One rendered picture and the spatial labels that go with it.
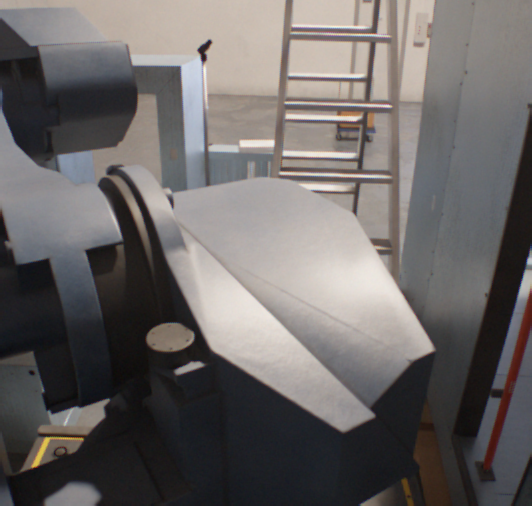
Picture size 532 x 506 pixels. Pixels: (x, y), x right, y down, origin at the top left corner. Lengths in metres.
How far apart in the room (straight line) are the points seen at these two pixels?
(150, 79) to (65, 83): 2.30
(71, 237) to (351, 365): 0.37
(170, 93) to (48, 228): 3.04
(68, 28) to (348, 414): 1.29
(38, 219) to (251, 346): 0.30
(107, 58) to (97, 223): 0.84
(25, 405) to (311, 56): 9.75
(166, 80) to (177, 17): 8.04
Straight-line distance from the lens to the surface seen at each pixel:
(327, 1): 11.25
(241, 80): 11.50
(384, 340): 0.63
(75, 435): 1.37
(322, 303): 0.64
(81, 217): 0.68
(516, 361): 1.88
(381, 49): 11.35
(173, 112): 3.68
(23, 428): 2.73
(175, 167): 3.78
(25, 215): 0.69
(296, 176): 1.66
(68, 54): 1.44
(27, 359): 2.36
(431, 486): 2.43
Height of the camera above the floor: 2.00
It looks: 26 degrees down
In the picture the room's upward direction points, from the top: 1 degrees clockwise
